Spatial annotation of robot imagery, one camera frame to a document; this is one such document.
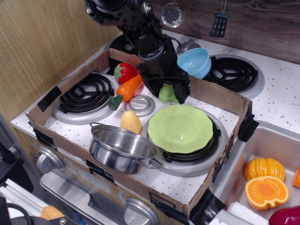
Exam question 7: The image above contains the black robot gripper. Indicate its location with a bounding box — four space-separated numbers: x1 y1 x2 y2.
137 37 191 104

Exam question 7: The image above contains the green toy broccoli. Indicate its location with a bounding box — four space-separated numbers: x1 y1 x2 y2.
158 85 179 104

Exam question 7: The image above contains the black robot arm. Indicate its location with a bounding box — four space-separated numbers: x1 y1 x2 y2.
84 0 191 104

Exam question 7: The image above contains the stainless steel pot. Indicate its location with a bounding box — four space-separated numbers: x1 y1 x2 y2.
89 122 163 174

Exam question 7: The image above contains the silver centre stove knob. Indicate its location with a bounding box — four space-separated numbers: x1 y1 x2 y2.
125 95 156 117

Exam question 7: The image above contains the silver stove knob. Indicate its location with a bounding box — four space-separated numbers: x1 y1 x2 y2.
125 95 156 117
176 39 201 56

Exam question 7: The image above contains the light blue plastic bowl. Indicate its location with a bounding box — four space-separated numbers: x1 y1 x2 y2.
177 48 212 79

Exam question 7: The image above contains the orange toy carrot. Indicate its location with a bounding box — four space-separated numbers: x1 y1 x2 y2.
108 75 143 111

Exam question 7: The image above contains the light green plastic plate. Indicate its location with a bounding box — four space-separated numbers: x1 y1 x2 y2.
148 105 214 154

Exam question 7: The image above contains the red toy strawberry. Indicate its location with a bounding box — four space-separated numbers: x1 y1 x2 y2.
113 62 138 84

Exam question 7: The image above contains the silver back stove knob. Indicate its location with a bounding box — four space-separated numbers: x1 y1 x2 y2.
176 39 201 56

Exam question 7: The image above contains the yellow toy corn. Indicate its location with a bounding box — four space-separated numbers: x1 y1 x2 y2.
120 111 142 134

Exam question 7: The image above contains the back left black burner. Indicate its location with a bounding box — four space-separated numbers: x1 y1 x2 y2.
109 34 138 56

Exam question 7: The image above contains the black burner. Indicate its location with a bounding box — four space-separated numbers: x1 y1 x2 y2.
156 118 221 163
204 56 258 92
59 72 115 113
109 34 138 56

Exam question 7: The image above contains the back right black burner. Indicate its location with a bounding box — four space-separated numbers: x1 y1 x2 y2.
204 56 258 92

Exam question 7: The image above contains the brown cardboard fence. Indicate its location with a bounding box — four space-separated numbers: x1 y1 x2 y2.
27 49 252 224

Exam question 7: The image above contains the front right black burner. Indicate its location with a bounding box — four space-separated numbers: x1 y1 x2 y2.
156 118 221 163

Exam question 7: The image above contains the hanging silver strainer ladle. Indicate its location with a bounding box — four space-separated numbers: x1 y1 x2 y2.
161 0 185 28

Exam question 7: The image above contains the front left black burner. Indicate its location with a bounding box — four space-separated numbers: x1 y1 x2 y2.
59 72 115 113

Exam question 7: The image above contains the hanging silver slotted spatula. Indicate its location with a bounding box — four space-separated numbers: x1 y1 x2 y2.
209 0 229 38

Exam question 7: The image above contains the silver toy sink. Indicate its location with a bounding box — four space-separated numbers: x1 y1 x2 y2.
211 121 300 225

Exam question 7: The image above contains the orange toy pumpkin half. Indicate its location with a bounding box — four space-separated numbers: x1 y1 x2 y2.
244 157 286 182

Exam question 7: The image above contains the right silver oven knob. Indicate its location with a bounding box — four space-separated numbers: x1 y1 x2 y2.
124 198 158 225

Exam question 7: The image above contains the silver oven knob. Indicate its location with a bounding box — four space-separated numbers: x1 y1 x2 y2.
36 147 65 174
124 198 158 225

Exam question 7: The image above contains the left silver oven knob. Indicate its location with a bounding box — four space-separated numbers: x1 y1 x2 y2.
36 147 65 174

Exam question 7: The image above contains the cut orange pumpkin half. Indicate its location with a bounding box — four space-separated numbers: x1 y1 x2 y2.
244 176 290 210

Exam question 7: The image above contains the orange toy piece at edge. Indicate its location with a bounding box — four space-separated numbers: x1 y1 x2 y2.
292 167 300 188

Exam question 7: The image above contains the orange toy below stove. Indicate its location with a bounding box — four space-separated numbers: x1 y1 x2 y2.
40 206 64 220

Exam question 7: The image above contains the dark red toy pepper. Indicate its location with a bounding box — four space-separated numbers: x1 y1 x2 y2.
269 206 300 225

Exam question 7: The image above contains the silver oven door handle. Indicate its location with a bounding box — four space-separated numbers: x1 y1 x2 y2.
40 172 126 225

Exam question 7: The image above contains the black cable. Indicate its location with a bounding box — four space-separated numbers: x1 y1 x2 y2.
7 202 32 225

